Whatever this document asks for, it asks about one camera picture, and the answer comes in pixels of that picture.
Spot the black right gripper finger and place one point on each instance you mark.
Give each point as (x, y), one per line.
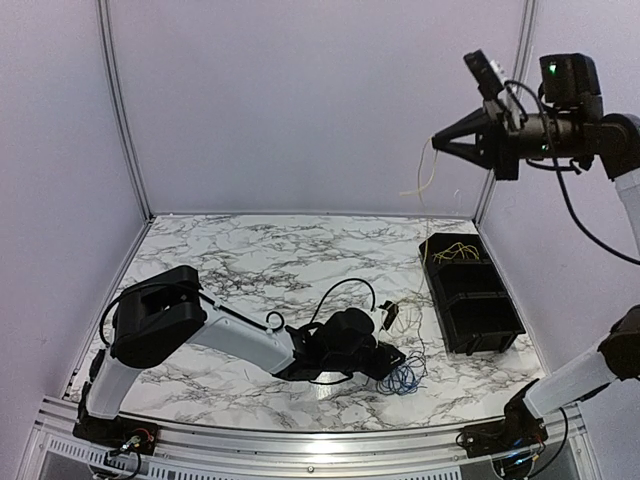
(481, 155)
(473, 124)

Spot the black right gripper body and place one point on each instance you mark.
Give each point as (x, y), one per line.
(571, 139)

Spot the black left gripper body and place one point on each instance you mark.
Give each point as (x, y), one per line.
(345, 363)

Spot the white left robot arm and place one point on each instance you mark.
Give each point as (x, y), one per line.
(154, 318)

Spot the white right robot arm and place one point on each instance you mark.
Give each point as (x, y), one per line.
(613, 139)

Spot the black bin near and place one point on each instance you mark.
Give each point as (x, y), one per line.
(477, 323)

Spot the black bin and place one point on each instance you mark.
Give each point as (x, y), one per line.
(467, 288)
(477, 323)
(445, 249)

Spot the black bin middle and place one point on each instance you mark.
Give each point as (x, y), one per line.
(467, 288)

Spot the black bin far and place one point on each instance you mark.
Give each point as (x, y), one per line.
(445, 249)

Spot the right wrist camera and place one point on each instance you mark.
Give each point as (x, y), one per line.
(489, 74)

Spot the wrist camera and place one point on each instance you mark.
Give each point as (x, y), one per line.
(390, 312)
(489, 74)

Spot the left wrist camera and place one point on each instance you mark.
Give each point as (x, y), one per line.
(390, 312)

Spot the right corner aluminium post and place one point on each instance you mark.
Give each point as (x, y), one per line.
(519, 72)

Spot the corner aluminium post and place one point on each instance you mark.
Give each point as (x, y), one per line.
(519, 72)
(117, 99)

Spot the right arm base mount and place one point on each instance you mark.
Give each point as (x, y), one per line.
(490, 438)

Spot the aluminium front rail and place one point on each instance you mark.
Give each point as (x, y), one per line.
(191, 451)

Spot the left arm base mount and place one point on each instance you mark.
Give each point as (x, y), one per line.
(115, 432)

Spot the left corner aluminium post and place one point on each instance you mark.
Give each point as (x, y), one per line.
(117, 99)

